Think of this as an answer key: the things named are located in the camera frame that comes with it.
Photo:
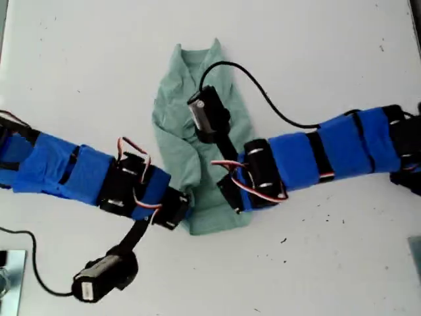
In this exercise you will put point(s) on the green t-shirt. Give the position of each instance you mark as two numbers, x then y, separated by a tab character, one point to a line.
177	154

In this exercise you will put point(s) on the large steel plate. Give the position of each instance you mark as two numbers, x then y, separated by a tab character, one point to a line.
13	283

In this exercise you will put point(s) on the gripper camera stalk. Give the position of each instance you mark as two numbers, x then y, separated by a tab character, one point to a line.
133	237
227	149

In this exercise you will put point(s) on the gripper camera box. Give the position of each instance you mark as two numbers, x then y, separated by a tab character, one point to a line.
102	276
208	112

